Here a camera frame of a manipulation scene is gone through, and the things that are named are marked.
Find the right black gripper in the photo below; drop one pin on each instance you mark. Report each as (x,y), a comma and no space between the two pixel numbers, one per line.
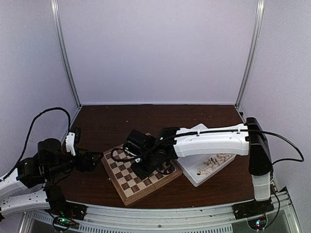
(142,173)

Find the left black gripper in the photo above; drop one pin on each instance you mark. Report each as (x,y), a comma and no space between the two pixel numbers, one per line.
(89,166)

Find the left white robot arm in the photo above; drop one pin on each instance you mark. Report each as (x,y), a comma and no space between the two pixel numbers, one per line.
(31,184)

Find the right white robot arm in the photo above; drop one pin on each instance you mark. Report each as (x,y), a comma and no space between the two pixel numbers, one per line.
(174,142)

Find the white chess pieces pile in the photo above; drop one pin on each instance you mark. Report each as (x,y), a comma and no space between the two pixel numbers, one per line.
(212,163)

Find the white divided plastic tray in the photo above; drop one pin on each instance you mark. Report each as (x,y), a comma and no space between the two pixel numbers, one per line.
(202,152)

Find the wooden chessboard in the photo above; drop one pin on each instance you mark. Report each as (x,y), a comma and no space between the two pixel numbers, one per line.
(128,185)

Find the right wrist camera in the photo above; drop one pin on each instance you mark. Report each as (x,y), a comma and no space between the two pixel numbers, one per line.
(138,142)

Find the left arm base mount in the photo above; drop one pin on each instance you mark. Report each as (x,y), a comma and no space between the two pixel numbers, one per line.
(67,209)

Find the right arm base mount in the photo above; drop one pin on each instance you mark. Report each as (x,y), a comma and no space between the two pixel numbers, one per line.
(252,208)

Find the aluminium frame rail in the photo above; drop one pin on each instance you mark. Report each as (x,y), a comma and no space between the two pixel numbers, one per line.
(211,219)

